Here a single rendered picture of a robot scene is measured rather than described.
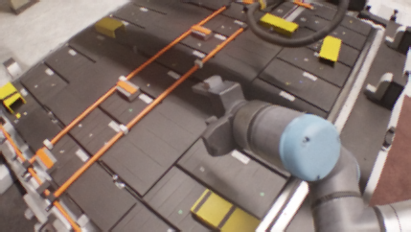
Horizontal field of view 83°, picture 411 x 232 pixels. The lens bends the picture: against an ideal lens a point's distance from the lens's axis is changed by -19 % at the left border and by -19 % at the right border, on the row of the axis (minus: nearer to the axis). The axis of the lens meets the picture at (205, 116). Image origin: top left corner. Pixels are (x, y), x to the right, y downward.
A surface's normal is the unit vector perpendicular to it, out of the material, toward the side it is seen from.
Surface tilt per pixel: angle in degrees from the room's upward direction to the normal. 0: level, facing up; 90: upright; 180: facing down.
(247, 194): 0
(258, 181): 0
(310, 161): 56
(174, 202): 0
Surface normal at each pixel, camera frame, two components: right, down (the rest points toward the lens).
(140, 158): -0.06, -0.63
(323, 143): 0.39, 0.18
